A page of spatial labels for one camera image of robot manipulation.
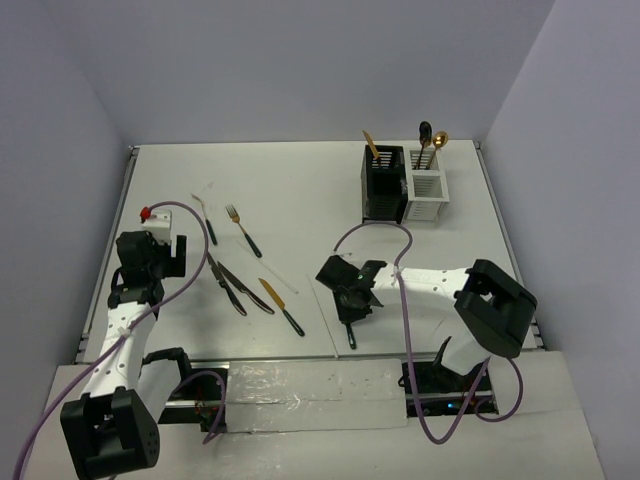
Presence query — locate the white fork green handle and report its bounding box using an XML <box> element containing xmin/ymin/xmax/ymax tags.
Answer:
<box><xmin>190</xmin><ymin>193</ymin><xmax>218</xmax><ymax>246</ymax></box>

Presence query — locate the gold knife green handle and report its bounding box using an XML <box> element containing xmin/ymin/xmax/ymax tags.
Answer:
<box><xmin>259</xmin><ymin>278</ymin><xmax>306</xmax><ymax>337</ymax></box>
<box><xmin>362</xmin><ymin>130</ymin><xmax>381</xmax><ymax>167</ymax></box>
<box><xmin>345</xmin><ymin>323</ymin><xmax>357</xmax><ymax>350</ymax></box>

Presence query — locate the black steak knife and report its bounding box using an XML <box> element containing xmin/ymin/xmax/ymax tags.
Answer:
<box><xmin>206</xmin><ymin>252</ymin><xmax>247</xmax><ymax>316</ymax></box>
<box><xmin>217</xmin><ymin>262</ymin><xmax>275</xmax><ymax>315</ymax></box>

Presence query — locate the gold spoon green handle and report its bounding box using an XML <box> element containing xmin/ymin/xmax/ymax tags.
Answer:
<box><xmin>425</xmin><ymin>131</ymin><xmax>449</xmax><ymax>170</ymax></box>

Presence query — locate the black spoon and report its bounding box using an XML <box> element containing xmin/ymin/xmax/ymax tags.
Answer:
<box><xmin>415</xmin><ymin>121</ymin><xmax>433</xmax><ymax>170</ymax></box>

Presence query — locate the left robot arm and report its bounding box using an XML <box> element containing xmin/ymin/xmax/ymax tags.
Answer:
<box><xmin>60</xmin><ymin>230</ymin><xmax>196</xmax><ymax>479</ymax></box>

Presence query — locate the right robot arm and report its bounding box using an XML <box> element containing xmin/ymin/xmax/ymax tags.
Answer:
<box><xmin>316</xmin><ymin>255</ymin><xmax>538</xmax><ymax>391</ymax></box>

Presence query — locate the white chopstick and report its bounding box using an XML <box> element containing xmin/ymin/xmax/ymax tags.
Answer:
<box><xmin>235</xmin><ymin>240</ymin><xmax>299</xmax><ymax>294</ymax></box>
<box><xmin>306</xmin><ymin>274</ymin><xmax>340</xmax><ymax>360</ymax></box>

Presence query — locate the black utensil container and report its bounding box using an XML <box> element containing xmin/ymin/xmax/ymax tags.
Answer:
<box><xmin>361</xmin><ymin>145</ymin><xmax>408</xmax><ymax>224</ymax></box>

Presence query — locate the white utensil container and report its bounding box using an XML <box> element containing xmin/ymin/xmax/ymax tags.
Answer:
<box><xmin>403</xmin><ymin>147</ymin><xmax>450</xmax><ymax>222</ymax></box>

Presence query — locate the silver tape sheet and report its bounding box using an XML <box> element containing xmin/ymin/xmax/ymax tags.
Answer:
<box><xmin>225</xmin><ymin>359</ymin><xmax>408</xmax><ymax>433</ymax></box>

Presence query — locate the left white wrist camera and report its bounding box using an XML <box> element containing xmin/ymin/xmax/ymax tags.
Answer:
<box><xmin>140</xmin><ymin>207</ymin><xmax>172</xmax><ymax>246</ymax></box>

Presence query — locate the gold fork green handle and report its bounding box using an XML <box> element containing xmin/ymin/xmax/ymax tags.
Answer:
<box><xmin>225</xmin><ymin>204</ymin><xmax>262</xmax><ymax>258</ymax></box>

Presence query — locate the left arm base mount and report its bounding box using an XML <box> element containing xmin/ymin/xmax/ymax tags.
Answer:
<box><xmin>142</xmin><ymin>347</ymin><xmax>229</xmax><ymax>436</ymax></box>

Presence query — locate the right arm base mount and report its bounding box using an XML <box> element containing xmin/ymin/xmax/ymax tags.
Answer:
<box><xmin>414</xmin><ymin>337</ymin><xmax>498</xmax><ymax>417</ymax></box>

